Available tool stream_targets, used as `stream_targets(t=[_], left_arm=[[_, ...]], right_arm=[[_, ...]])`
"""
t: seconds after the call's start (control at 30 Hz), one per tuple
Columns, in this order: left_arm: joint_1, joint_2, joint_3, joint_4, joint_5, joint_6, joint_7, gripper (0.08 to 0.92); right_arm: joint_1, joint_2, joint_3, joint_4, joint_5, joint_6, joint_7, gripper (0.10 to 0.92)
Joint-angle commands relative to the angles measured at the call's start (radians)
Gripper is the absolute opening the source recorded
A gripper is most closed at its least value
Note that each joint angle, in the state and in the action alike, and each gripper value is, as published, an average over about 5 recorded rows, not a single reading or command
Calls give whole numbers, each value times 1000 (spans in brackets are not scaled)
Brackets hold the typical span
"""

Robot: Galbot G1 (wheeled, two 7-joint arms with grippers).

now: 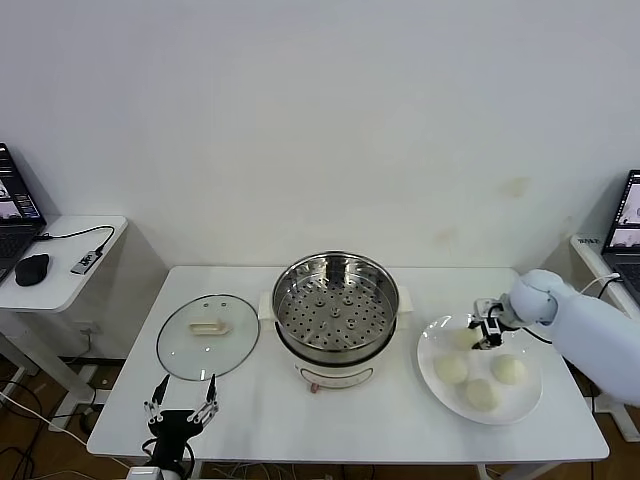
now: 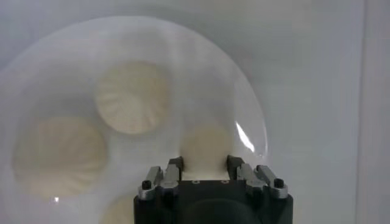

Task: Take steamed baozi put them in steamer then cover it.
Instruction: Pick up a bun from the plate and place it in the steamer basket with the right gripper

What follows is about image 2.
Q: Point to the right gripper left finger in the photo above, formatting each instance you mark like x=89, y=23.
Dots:
x=170, y=179

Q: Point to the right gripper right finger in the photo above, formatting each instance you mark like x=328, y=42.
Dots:
x=256, y=179

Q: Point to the large white round plate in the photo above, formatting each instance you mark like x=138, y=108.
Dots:
x=195, y=76

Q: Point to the white steamed baozi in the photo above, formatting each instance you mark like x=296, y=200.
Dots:
x=132, y=97
x=59, y=156
x=119, y=211
x=205, y=146

